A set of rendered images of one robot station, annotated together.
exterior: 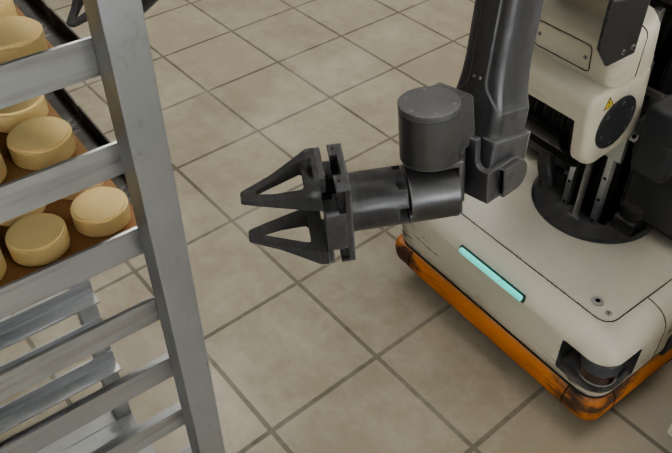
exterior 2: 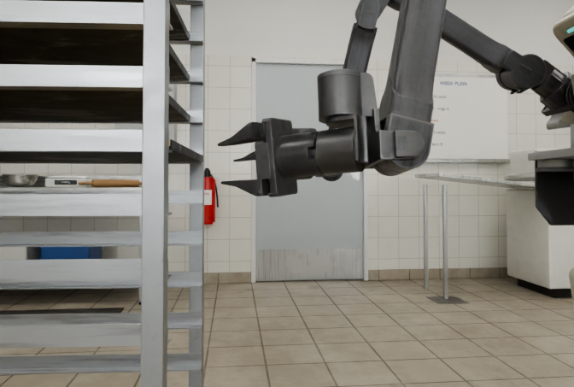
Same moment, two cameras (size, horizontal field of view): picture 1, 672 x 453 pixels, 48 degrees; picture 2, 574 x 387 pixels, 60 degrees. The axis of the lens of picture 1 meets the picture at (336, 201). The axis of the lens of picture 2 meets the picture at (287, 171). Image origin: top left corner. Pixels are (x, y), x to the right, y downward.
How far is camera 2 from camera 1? 0.64 m
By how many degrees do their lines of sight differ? 53
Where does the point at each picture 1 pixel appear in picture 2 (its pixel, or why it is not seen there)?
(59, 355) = (78, 202)
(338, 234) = (263, 162)
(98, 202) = not seen: hidden behind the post
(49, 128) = not seen: hidden behind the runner
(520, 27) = (415, 41)
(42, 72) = (120, 11)
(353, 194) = (280, 137)
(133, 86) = (152, 15)
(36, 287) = (81, 139)
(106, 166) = (138, 78)
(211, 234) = not seen: outside the picture
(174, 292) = (149, 172)
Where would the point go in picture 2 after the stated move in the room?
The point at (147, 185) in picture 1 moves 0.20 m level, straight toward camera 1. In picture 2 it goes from (147, 79) to (36, 37)
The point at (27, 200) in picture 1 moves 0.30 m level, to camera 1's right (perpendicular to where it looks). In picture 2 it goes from (93, 79) to (267, 46)
